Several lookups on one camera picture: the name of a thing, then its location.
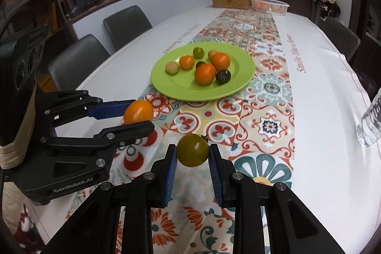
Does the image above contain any small yellow-green fruit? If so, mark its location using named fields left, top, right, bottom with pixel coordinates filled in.
left=165, top=61, right=180, bottom=75

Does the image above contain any large green round fruit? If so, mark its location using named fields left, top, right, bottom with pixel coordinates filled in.
left=176, top=134, right=210, bottom=168

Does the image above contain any patterned table runner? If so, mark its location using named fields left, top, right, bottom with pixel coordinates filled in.
left=116, top=7, right=295, bottom=254

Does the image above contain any white plastic basket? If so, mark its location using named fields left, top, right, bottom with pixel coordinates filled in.
left=251, top=0, right=291, bottom=16

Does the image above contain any small tangerine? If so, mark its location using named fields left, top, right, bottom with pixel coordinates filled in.
left=211, top=52, right=231, bottom=71
left=179, top=55, right=195, bottom=70

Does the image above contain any dark grey chair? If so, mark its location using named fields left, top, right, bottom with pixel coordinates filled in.
left=316, top=17, right=361, bottom=62
left=103, top=5, right=153, bottom=51
left=48, top=34, right=111, bottom=91

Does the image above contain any large orange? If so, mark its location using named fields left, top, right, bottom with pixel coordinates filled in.
left=195, top=63, right=217, bottom=86

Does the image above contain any medium orange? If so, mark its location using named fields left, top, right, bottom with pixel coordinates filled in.
left=123, top=100, right=154, bottom=125

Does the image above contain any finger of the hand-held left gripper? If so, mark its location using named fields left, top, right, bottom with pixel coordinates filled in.
left=37, top=90, right=136, bottom=124
left=40, top=120, right=156, bottom=153

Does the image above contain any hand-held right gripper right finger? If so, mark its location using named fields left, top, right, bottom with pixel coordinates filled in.
left=208, top=144, right=346, bottom=254

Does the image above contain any clear plastic water bottle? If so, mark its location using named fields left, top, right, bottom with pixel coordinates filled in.
left=356, top=89, right=381, bottom=148

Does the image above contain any wicker box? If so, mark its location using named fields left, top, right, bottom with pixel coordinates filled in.
left=211, top=0, right=252, bottom=9

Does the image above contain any green plate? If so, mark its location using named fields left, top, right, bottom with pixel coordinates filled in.
left=150, top=41, right=256, bottom=102

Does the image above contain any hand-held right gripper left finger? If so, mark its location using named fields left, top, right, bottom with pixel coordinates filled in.
left=40, top=144, right=178, bottom=254

